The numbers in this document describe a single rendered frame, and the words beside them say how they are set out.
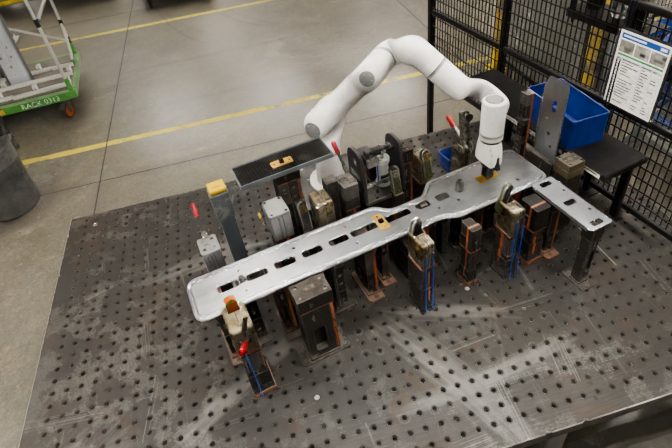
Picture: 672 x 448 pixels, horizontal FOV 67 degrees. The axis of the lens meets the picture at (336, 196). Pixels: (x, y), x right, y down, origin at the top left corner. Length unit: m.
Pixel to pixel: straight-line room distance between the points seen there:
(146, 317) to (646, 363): 1.79
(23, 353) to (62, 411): 1.33
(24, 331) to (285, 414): 2.07
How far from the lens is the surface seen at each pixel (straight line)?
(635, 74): 2.16
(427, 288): 1.87
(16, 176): 4.28
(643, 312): 2.11
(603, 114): 2.18
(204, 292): 1.75
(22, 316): 3.60
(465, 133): 2.05
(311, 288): 1.62
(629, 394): 1.90
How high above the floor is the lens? 2.27
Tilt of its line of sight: 40 degrees down
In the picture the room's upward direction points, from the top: 8 degrees counter-clockwise
